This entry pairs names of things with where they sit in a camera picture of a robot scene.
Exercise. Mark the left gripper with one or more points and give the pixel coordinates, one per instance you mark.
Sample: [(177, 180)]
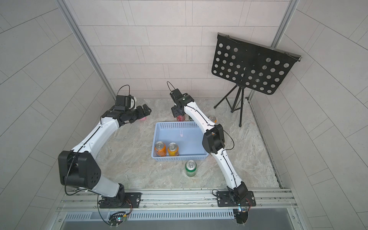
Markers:
[(142, 114)]

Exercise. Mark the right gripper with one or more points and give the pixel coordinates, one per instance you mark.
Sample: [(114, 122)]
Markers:
[(176, 110)]

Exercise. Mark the red cola can back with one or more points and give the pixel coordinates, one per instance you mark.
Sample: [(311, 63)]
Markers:
[(181, 118)]

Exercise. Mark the orange fanta can back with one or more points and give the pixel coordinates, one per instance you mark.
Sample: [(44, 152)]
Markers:
[(212, 118)]

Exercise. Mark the orange fanta can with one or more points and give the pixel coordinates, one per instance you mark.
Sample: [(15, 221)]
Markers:
[(212, 118), (160, 149)]

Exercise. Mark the yellow orange schweppes can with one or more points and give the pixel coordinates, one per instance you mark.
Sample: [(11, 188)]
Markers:
[(173, 149)]

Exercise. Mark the green sprite can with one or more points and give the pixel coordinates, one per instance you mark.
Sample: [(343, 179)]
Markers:
[(190, 167)]

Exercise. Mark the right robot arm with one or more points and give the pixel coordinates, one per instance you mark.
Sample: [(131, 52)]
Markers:
[(213, 142)]

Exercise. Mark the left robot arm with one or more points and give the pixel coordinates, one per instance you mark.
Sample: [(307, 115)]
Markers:
[(78, 167)]

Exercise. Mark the light blue plastic basket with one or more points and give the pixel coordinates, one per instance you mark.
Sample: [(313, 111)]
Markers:
[(187, 135)]

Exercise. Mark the black perforated music stand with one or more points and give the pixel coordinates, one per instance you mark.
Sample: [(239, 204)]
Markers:
[(250, 65)]

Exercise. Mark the left circuit board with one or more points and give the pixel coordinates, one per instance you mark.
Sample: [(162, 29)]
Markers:
[(117, 218)]

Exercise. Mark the circuit board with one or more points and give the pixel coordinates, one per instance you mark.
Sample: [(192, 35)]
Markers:
[(240, 216), (117, 218)]

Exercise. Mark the right circuit board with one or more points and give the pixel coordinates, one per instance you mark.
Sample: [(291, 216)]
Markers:
[(240, 216)]

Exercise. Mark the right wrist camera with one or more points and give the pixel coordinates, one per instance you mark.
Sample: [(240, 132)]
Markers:
[(176, 94)]

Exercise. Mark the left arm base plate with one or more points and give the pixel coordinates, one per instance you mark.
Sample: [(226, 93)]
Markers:
[(126, 201)]

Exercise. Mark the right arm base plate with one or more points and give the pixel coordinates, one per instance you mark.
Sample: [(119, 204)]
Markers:
[(230, 199)]

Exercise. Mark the aluminium rail frame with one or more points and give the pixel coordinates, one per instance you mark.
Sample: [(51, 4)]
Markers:
[(176, 204)]

